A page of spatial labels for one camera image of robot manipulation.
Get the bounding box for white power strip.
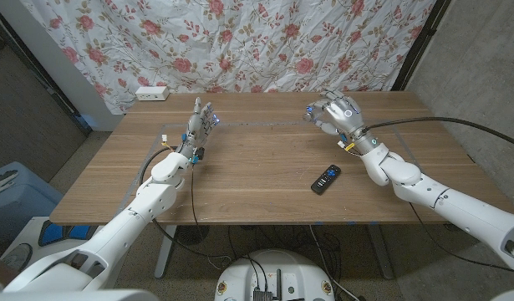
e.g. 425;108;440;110
135;85;170;102

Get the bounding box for grey table leg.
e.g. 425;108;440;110
367;223;394;280

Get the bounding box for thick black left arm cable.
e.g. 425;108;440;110
138;145;232;260

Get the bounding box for black TV remote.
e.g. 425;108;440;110
310;164;342;196

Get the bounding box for white table leg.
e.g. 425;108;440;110
154;224;178;279

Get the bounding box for black round floor disc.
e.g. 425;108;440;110
175;224;211;246

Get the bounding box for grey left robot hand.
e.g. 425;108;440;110
175;96;221;165

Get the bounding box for black floor cable tangle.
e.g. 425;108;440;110
226;224;344;293

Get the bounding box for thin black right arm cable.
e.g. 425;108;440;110
408;202;514;277

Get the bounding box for white and blue floor box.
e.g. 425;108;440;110
0;216;99;273

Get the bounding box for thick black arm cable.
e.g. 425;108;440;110
138;145;232;260
362;116;514;151

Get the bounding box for black backdrop stand pole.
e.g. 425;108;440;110
390;0;452;92

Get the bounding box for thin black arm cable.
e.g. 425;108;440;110
190;163;214;254
408;202;514;277

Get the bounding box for blue plastic storage bin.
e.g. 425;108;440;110
0;161;64;237

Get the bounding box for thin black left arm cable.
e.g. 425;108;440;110
190;163;214;254

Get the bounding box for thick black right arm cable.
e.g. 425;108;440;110
362;116;514;151

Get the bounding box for floral rose backdrop cloth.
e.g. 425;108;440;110
20;0;437;115

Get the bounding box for white robot torso base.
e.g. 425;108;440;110
214;249;336;301

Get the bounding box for white clips on bin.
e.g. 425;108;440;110
0;169;20;198

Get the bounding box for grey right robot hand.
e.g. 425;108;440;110
302;89;379;157

